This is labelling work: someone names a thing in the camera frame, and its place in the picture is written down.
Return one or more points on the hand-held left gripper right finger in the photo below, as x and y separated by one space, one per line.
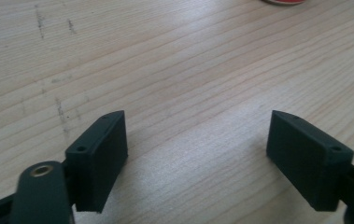
305 161

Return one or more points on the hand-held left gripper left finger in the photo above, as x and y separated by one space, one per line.
98 161

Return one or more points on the red round object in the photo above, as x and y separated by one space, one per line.
285 1

